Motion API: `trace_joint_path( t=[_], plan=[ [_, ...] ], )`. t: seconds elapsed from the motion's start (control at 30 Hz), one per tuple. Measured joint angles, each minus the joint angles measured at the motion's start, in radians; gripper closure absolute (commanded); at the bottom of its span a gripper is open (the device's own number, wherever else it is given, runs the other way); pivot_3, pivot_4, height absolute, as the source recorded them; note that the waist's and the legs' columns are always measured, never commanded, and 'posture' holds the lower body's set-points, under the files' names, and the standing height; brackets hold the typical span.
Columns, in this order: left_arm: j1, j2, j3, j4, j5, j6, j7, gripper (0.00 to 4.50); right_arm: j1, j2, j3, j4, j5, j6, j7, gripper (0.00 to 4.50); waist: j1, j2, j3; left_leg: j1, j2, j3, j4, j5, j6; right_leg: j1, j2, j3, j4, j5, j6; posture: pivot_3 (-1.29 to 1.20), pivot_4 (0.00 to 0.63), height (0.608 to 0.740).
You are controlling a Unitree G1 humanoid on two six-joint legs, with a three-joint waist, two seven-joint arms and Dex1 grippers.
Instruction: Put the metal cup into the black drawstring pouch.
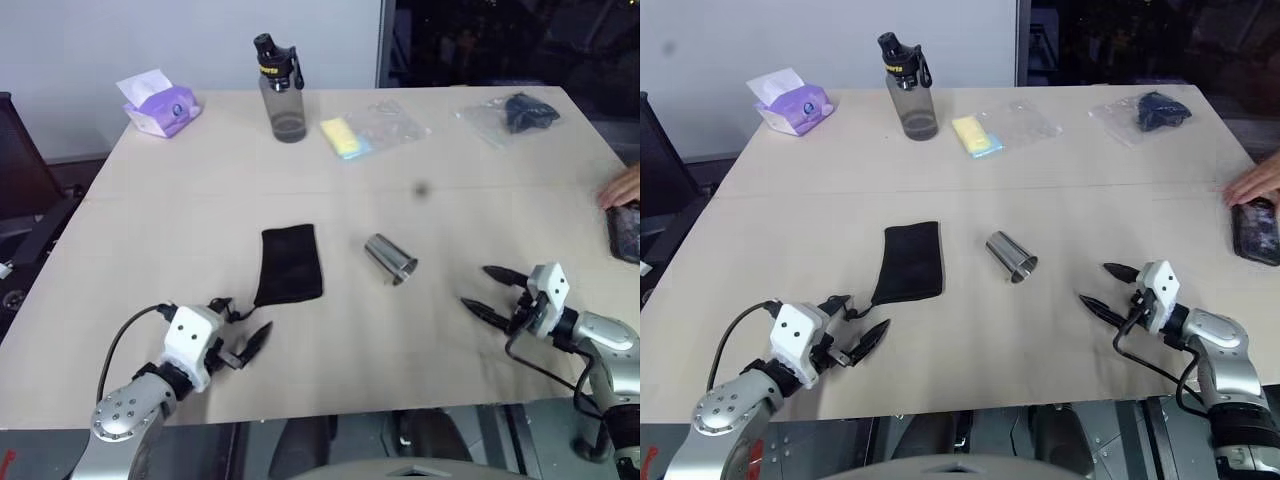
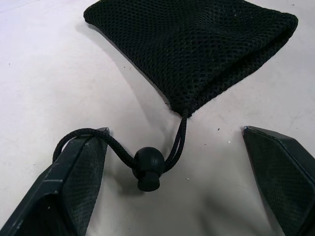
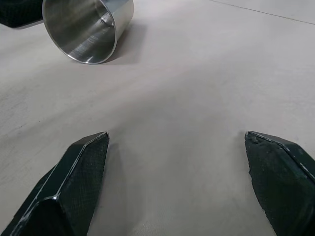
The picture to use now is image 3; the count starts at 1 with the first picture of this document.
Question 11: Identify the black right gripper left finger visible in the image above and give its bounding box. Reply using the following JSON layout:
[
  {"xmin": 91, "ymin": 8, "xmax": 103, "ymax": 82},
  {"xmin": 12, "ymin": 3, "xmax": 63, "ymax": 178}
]
[{"xmin": 0, "ymin": 131, "xmax": 110, "ymax": 236}]

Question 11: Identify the stainless steel cup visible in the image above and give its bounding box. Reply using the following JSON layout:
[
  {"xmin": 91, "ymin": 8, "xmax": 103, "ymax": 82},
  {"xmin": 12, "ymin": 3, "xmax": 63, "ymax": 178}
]
[{"xmin": 42, "ymin": 0, "xmax": 135, "ymax": 65}]

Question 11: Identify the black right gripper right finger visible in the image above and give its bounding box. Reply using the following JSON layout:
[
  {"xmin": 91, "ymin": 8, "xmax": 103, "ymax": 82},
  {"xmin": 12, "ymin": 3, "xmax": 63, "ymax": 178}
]
[{"xmin": 244, "ymin": 131, "xmax": 315, "ymax": 236}]

